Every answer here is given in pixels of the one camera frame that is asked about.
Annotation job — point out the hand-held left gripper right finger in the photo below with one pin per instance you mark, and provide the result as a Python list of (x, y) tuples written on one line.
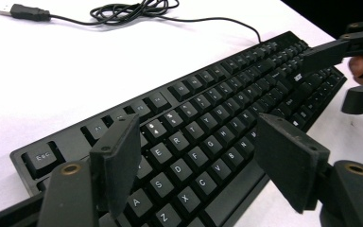
[(286, 157)]

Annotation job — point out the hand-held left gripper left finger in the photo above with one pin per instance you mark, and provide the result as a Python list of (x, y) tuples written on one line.
[(119, 164)]

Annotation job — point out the black computer keyboard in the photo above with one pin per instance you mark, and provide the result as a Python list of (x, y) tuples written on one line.
[(201, 135)]

